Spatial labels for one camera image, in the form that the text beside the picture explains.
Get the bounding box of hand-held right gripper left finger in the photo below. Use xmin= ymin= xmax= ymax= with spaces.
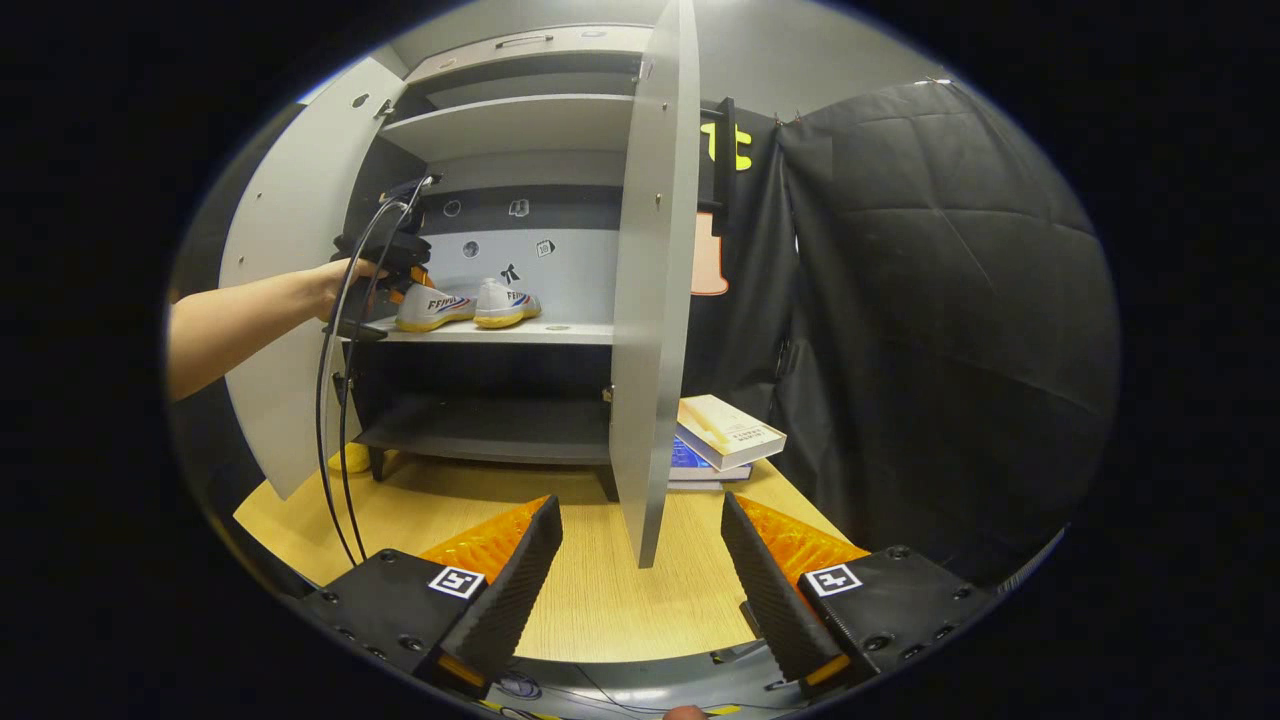
xmin=300 ymin=495 xmax=564 ymax=701

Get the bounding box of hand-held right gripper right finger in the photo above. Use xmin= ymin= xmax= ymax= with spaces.
xmin=720 ymin=490 xmax=996 ymax=696

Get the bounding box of white canvas shoe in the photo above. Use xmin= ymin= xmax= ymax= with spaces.
xmin=394 ymin=285 xmax=477 ymax=334
xmin=473 ymin=277 xmax=543 ymax=330

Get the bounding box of grey shoe cabinet door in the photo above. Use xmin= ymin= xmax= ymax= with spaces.
xmin=608 ymin=0 xmax=701 ymax=569
xmin=218 ymin=57 xmax=408 ymax=501

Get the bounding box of grey shoe cabinet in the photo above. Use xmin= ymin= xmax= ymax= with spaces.
xmin=335 ymin=25 xmax=656 ymax=501

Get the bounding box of grey cabinet drawer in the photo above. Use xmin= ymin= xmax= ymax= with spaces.
xmin=403 ymin=25 xmax=656 ymax=86

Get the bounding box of blue book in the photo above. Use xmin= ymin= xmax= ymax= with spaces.
xmin=668 ymin=435 xmax=754 ymax=484

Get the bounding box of beige book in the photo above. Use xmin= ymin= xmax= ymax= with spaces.
xmin=676 ymin=394 xmax=789 ymax=473

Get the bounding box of black backdrop cloth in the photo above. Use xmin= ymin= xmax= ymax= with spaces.
xmin=165 ymin=78 xmax=1121 ymax=591

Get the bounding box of black cable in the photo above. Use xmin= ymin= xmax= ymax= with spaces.
xmin=315 ymin=176 xmax=438 ymax=569
xmin=338 ymin=200 xmax=421 ymax=561

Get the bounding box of black door handle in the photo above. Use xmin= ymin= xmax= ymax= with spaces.
xmin=700 ymin=97 xmax=738 ymax=238

